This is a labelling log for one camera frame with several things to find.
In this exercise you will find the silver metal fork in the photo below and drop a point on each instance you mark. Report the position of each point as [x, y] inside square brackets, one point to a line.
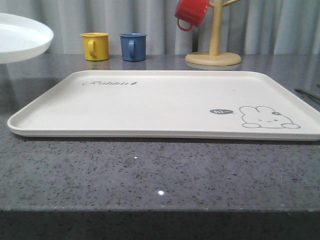
[313, 95]

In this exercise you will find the white round plate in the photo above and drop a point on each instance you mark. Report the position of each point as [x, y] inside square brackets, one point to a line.
[22, 38]

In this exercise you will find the blue mug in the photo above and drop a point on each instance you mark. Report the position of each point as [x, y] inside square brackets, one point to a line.
[133, 46]

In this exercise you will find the wooden mug tree stand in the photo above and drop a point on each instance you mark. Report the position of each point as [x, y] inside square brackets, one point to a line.
[215, 57]

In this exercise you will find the yellow mug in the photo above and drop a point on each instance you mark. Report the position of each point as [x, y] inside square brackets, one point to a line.
[96, 46]

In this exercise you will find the cream rabbit serving tray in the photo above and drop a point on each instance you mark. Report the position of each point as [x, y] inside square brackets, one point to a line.
[242, 105]

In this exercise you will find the red mug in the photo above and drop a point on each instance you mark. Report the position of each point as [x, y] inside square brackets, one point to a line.
[192, 12]

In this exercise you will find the grey curtain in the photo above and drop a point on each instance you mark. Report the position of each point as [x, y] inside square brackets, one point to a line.
[248, 26]

